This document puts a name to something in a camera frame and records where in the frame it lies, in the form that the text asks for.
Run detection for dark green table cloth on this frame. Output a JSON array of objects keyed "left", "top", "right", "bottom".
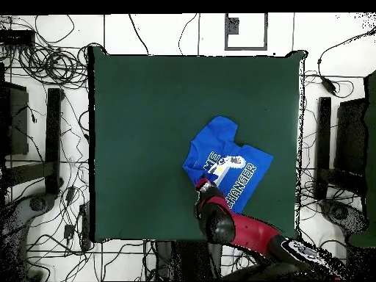
[{"left": 87, "top": 46, "right": 308, "bottom": 244}]

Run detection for dark box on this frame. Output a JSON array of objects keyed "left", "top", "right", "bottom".
[
  {"left": 333, "top": 98, "right": 368, "bottom": 177},
  {"left": 0, "top": 81, "right": 29, "bottom": 156}
]

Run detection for black power strip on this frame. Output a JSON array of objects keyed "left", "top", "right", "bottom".
[{"left": 79, "top": 202, "right": 92, "bottom": 250}]

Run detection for grey square floor frame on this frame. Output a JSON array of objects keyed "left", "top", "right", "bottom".
[{"left": 224, "top": 12, "right": 269, "bottom": 51}]

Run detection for coiled black cables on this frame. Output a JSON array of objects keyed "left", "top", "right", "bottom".
[{"left": 17, "top": 43, "right": 89, "bottom": 89}]

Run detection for black frame leg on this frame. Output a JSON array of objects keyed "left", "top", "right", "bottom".
[
  {"left": 314, "top": 96, "right": 332, "bottom": 201},
  {"left": 44, "top": 87, "right": 65, "bottom": 196}
]

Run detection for black power adapter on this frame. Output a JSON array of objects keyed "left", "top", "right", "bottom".
[{"left": 320, "top": 76, "right": 338, "bottom": 95}]

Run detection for grey chair base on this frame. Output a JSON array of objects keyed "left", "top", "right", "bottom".
[
  {"left": 0, "top": 192, "right": 57, "bottom": 236},
  {"left": 318, "top": 198, "right": 369, "bottom": 236}
]

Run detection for dark grey square tag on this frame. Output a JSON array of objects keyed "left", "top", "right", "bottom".
[{"left": 227, "top": 17, "right": 240, "bottom": 35}]

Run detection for blue printed shirt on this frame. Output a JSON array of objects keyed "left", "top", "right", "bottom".
[{"left": 182, "top": 115, "right": 275, "bottom": 214}]

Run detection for green hanging cloth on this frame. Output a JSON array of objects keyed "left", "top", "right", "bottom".
[{"left": 347, "top": 69, "right": 376, "bottom": 248}]

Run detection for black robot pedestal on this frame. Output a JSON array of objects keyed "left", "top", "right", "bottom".
[{"left": 143, "top": 239, "right": 224, "bottom": 281}]

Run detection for black flat box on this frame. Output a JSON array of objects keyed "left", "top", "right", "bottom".
[{"left": 0, "top": 29, "right": 36, "bottom": 46}]

